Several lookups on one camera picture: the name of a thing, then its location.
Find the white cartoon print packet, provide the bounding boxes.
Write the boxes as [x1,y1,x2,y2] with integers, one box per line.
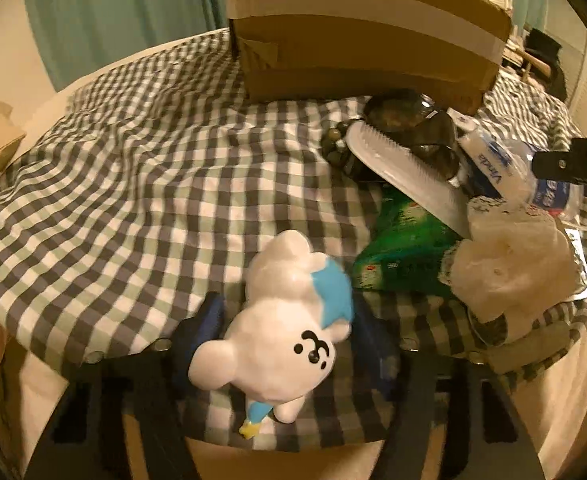
[564,227,587,302]

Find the white and blue toy figure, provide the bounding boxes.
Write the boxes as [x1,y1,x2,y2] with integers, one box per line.
[188,230,355,440]

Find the wide teal curtain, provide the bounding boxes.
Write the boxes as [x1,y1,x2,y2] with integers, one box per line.
[24,0,234,88]

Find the white and blue tissue pack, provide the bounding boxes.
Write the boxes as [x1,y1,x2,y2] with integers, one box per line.
[448,109,534,201]

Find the green snack packet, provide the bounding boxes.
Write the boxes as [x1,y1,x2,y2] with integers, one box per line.
[352,187,467,298]

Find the crumpled white plastic bag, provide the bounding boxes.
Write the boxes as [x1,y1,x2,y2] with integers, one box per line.
[446,195,581,323]

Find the white serrated plastic knife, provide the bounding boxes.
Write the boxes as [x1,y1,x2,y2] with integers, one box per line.
[346,121,471,238]

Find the checked cloth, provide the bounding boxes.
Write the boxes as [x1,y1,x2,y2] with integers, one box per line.
[0,27,587,448]

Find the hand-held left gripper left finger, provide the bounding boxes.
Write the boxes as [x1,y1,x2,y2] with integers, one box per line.
[24,291,227,480]

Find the small blue label water bottle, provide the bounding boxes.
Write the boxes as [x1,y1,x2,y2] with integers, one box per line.
[503,137,581,216]

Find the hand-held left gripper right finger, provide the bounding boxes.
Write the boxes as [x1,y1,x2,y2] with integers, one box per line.
[351,305,547,480]

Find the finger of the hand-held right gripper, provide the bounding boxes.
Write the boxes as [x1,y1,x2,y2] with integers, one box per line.
[531,136,587,187]

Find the cardboard box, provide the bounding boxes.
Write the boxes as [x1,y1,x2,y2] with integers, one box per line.
[218,0,514,116]

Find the dark bead bracelet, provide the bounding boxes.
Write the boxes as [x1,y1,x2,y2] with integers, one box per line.
[322,119,359,171]

